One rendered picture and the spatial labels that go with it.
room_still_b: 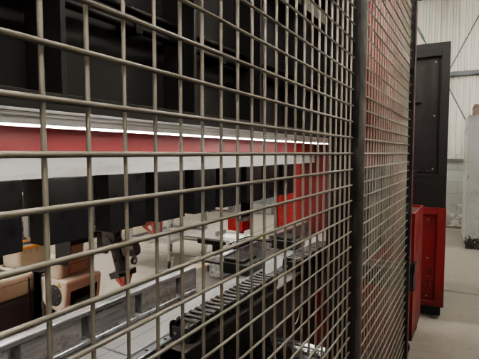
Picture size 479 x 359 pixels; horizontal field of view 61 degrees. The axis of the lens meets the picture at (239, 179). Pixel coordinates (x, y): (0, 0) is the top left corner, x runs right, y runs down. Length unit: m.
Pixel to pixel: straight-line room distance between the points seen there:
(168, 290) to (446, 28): 7.92
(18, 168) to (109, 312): 0.50
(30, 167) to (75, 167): 0.12
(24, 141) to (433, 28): 8.23
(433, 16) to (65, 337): 8.37
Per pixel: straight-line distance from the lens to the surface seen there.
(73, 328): 1.22
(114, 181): 1.21
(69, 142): 1.12
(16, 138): 1.04
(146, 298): 1.40
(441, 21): 8.85
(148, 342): 0.98
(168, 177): 1.38
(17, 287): 2.32
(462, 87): 8.58
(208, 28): 1.54
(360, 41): 0.69
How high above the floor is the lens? 1.40
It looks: 4 degrees down
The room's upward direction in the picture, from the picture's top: straight up
